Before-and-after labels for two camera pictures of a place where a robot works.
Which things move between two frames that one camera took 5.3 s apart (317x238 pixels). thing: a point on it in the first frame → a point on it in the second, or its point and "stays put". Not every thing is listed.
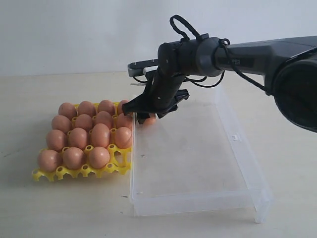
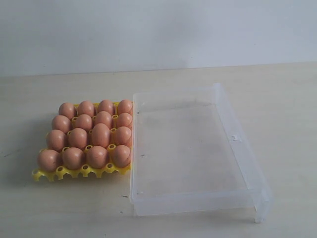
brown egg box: [73, 157] stays put
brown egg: [100, 135] stays put
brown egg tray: [86, 107] stays put
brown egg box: [151, 121] → [121, 155]
